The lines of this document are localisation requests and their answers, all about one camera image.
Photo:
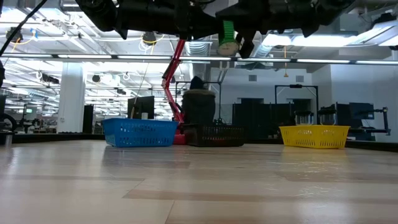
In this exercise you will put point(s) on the yellow plastic basket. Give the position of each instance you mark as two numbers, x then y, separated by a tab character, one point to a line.
314	145

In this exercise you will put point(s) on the black plastic basket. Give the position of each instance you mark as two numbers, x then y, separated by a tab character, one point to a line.
199	143

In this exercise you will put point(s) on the white pillar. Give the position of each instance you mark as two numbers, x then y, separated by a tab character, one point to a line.
71	99

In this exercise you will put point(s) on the red desk lamp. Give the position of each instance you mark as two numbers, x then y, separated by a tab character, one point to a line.
174	62

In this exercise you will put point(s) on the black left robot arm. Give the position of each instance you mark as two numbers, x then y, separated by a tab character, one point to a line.
140	15

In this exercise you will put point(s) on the black overhead camera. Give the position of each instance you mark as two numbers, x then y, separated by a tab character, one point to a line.
149	39

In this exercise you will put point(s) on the person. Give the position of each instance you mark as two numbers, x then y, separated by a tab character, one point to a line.
199	105

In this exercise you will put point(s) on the blue plastic basket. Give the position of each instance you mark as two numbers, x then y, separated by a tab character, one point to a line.
140	143

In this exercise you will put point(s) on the background robot station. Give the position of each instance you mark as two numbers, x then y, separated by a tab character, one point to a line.
362	111

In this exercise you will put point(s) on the black capped hourglass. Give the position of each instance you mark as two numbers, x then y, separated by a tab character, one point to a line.
304	112

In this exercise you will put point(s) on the black computer monitor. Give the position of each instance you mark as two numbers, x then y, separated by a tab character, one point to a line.
141	107

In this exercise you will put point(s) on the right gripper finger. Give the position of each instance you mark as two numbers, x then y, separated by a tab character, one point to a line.
247	43

